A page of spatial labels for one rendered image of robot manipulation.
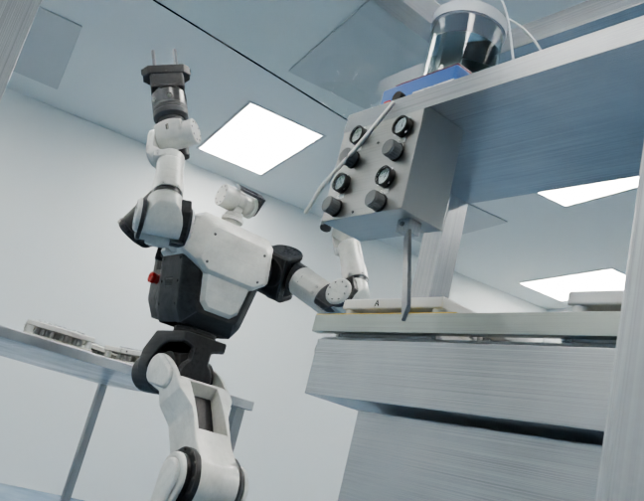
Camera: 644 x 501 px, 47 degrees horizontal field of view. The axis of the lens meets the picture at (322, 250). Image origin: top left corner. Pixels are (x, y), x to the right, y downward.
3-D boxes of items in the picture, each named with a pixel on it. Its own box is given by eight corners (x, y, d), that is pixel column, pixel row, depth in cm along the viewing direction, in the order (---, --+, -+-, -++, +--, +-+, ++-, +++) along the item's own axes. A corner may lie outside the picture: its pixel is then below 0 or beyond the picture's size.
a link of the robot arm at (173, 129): (145, 106, 186) (149, 145, 182) (185, 94, 184) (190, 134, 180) (165, 126, 196) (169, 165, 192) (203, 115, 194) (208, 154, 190)
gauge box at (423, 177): (320, 222, 141) (344, 128, 146) (360, 242, 147) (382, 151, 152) (401, 208, 123) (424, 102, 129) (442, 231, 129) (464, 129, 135)
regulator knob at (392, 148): (378, 156, 129) (384, 134, 131) (388, 163, 131) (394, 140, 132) (392, 153, 127) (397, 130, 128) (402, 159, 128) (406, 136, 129)
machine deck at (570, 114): (343, 133, 146) (348, 115, 147) (467, 208, 167) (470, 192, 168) (644, 39, 97) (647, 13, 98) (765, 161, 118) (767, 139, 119)
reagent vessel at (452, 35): (401, 85, 149) (419, 7, 154) (450, 120, 158) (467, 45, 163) (458, 65, 137) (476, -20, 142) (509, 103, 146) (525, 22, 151)
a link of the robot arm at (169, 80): (142, 82, 196) (145, 121, 192) (139, 60, 187) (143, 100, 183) (190, 80, 198) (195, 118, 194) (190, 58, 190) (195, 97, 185)
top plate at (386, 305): (535, 352, 129) (537, 341, 129) (441, 307, 115) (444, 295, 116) (431, 348, 148) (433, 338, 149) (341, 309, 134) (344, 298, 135)
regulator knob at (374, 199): (361, 207, 128) (367, 185, 129) (371, 213, 129) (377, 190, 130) (374, 205, 125) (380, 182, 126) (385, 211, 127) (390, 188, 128)
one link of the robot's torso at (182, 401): (157, 522, 164) (137, 374, 200) (224, 534, 174) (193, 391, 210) (194, 479, 159) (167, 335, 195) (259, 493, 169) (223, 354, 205)
